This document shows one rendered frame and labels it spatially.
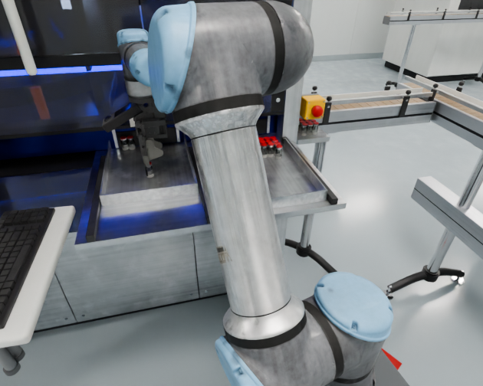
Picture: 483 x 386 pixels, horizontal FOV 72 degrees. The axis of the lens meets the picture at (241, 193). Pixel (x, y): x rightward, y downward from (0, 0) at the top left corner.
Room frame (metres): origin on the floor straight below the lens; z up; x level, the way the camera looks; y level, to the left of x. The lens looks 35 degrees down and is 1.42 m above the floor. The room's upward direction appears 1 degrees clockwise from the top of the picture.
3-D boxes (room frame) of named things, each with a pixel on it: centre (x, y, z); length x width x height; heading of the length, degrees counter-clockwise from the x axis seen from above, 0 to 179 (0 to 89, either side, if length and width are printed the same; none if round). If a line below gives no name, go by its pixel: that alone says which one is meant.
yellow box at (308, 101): (1.17, -0.25, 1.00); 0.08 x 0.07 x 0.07; 15
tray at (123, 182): (0.91, 0.29, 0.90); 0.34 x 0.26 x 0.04; 15
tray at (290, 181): (0.88, -0.07, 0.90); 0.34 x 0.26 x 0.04; 14
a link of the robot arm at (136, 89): (0.87, 0.26, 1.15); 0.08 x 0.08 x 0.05
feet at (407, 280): (1.17, -0.98, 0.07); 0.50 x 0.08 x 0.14; 105
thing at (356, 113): (1.38, -0.49, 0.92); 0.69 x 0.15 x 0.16; 105
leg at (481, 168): (1.17, -0.98, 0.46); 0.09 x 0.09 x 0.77; 15
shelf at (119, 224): (0.88, 0.11, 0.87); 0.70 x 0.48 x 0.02; 105
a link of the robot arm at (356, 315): (0.31, -0.16, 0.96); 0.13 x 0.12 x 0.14; 118
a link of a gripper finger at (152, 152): (0.84, 0.26, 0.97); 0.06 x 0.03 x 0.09; 105
